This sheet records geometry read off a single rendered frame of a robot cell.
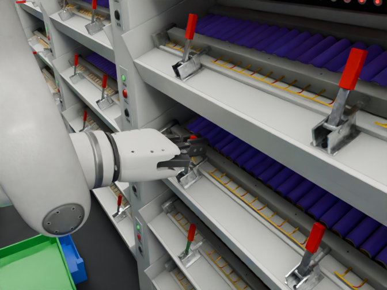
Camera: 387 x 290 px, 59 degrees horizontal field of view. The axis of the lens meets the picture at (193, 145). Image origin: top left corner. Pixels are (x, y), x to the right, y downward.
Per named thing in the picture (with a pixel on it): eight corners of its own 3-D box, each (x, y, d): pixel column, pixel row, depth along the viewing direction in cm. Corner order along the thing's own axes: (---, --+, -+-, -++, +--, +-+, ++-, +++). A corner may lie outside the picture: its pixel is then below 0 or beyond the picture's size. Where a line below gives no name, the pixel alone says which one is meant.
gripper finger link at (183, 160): (135, 163, 52) (148, 149, 57) (184, 175, 50) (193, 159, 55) (135, 156, 51) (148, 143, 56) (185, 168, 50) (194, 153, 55)
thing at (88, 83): (131, 149, 83) (105, 103, 75) (65, 83, 128) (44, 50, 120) (196, 105, 89) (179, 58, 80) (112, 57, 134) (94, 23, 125)
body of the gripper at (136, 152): (90, 166, 56) (152, 156, 62) (113, 197, 48) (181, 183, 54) (90, 122, 53) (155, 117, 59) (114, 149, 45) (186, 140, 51)
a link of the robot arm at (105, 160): (78, 171, 55) (97, 168, 56) (96, 200, 48) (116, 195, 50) (77, 122, 51) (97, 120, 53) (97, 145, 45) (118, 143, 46)
